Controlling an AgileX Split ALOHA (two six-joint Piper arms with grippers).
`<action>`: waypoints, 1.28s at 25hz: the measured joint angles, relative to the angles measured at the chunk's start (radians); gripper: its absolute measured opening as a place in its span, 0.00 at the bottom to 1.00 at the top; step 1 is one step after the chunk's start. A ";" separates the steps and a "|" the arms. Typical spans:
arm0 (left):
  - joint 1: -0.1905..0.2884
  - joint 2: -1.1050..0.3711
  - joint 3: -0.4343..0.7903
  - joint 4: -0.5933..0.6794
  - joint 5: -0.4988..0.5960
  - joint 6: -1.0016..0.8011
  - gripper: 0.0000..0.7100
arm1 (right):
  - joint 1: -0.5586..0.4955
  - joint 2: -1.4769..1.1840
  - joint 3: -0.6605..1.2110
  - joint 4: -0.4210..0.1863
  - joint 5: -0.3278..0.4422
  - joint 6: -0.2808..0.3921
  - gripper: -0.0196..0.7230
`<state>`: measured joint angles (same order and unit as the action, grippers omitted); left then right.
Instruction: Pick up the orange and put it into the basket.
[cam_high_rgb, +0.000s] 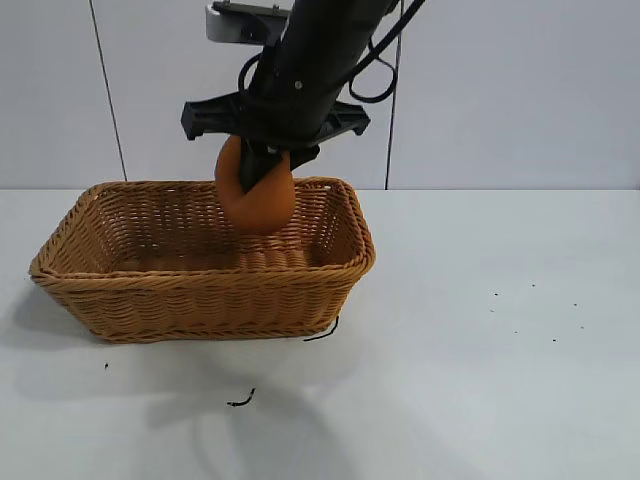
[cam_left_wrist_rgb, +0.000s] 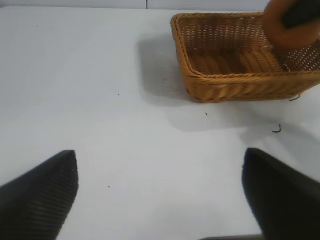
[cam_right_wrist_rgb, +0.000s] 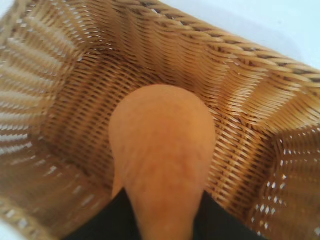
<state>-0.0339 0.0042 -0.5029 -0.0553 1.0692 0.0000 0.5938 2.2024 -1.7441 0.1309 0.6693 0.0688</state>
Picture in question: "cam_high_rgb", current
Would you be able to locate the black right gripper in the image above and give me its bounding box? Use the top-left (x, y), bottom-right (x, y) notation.
top-left (180, 91), bottom-right (372, 196)

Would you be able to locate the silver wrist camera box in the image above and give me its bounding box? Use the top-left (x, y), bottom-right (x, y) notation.
top-left (205, 0), bottom-right (292, 45)

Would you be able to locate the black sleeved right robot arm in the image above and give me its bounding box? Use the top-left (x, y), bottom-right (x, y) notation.
top-left (238, 0), bottom-right (402, 147)

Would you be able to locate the black looped cable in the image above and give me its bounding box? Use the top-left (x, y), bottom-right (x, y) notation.
top-left (348, 0), bottom-right (427, 105)

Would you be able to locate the orange pear-shaped bread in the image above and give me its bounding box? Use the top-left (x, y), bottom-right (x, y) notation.
top-left (214, 135), bottom-right (297, 235)

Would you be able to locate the brown woven wicker basket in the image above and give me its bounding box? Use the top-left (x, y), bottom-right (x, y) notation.
top-left (28, 175), bottom-right (377, 345)

